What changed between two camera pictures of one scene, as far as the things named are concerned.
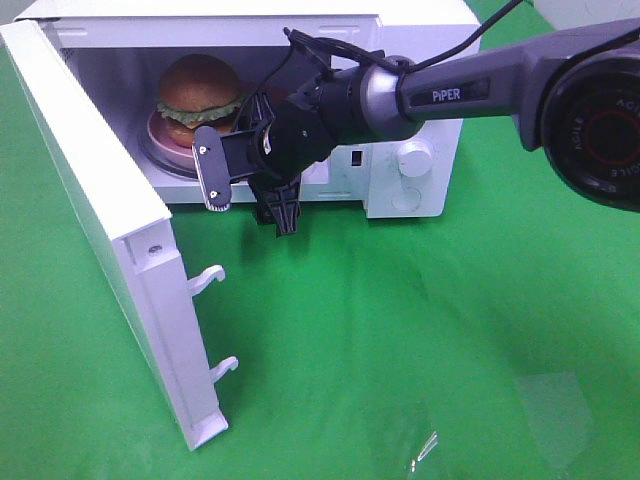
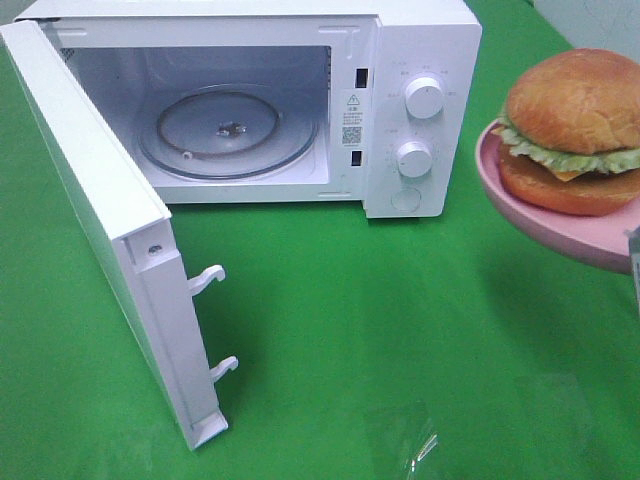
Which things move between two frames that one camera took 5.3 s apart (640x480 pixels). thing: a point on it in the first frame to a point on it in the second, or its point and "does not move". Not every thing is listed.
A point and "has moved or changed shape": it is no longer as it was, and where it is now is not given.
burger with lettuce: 197,90 has moved or changed shape
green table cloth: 499,340 does not move
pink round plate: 166,144 to 602,238
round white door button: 406,199 does not move
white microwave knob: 415,159 does not move
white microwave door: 130,230 does not move
